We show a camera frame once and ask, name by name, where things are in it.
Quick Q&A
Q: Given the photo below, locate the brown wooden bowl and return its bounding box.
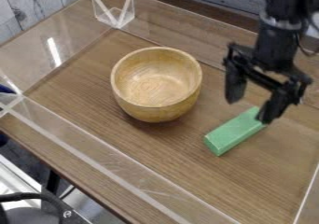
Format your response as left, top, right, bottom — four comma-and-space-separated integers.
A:
109, 47, 202, 123

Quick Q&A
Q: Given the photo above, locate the blue object at left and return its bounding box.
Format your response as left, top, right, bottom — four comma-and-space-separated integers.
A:
0, 84, 15, 94

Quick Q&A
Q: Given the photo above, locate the black table leg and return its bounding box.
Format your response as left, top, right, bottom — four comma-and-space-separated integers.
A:
46, 170, 61, 195

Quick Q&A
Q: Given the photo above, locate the green rectangular block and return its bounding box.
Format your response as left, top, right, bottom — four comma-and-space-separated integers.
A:
202, 106, 265, 157

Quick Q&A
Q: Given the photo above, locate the black cable loop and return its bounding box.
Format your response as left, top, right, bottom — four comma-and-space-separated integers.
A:
0, 191, 63, 224

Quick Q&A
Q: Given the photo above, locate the clear acrylic tray wall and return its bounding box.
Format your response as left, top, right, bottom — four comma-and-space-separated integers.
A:
0, 0, 319, 224

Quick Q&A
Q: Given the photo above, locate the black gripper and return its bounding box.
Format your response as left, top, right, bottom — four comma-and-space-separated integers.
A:
222, 29, 312, 124

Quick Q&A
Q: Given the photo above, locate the clear acrylic corner bracket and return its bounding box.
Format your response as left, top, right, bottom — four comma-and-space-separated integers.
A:
90, 0, 134, 29

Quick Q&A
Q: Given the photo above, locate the black metal bracket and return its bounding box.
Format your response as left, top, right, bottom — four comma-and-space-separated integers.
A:
39, 189, 91, 224

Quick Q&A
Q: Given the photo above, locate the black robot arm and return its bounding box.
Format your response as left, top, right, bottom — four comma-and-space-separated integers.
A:
222, 0, 319, 124

